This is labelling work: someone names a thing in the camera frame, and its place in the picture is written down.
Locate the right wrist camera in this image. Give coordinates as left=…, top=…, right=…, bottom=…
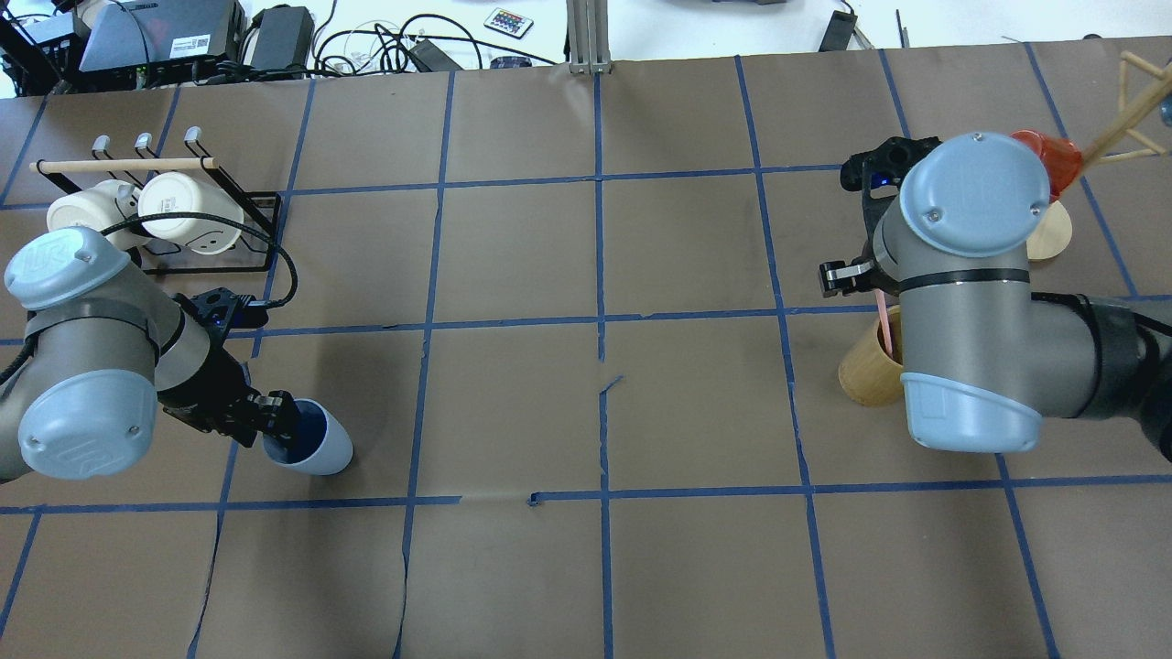
left=839, top=136, right=942, bottom=220

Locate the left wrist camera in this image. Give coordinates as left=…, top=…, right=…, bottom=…
left=173, top=287, right=270, bottom=333

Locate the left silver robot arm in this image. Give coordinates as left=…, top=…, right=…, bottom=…
left=1, top=226, right=302, bottom=482

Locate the wooden mug tree stand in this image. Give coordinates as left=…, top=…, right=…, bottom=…
left=1026, top=50, right=1171, bottom=263

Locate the black power adapter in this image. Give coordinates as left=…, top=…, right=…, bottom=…
left=247, top=5, right=314, bottom=70

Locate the white mug rear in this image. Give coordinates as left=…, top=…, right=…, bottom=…
left=46, top=179, right=141, bottom=231

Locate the small black power brick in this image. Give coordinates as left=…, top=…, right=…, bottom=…
left=818, top=11, right=858, bottom=50

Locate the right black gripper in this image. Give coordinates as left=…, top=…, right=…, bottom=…
left=819, top=233, right=900, bottom=297

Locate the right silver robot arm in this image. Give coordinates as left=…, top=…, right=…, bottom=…
left=819, top=133, right=1171, bottom=458

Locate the white mug front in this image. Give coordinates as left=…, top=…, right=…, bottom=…
left=138, top=172, right=245, bottom=254

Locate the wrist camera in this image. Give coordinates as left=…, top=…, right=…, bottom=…
left=173, top=287, right=270, bottom=333
left=839, top=136, right=942, bottom=220

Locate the light blue cup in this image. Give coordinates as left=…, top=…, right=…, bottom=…
left=261, top=399, right=354, bottom=476

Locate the white mug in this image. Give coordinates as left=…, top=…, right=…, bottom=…
left=138, top=172, right=245, bottom=254
left=46, top=179, right=141, bottom=231

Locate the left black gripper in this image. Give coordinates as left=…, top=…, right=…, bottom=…
left=156, top=315, right=300, bottom=448

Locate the small remote control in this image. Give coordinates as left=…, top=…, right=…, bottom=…
left=483, top=7, right=534, bottom=40

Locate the aluminium frame post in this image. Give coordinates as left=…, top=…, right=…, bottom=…
left=566, top=0, right=613, bottom=75

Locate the black computer box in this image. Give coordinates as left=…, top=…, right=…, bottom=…
left=80, top=1, right=245, bottom=74

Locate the orange mug on tree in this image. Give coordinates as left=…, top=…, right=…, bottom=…
left=1010, top=129, right=1085, bottom=203

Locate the pink chopstick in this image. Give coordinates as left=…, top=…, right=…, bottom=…
left=874, top=288, right=895, bottom=362

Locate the bamboo chopstick holder cup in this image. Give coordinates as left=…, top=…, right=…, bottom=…
left=837, top=305, right=904, bottom=407

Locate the blue mug on tree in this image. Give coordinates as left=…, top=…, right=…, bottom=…
left=1158, top=95, right=1172, bottom=125

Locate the black wire mug rack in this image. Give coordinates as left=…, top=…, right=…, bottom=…
left=30, top=125, right=281, bottom=276

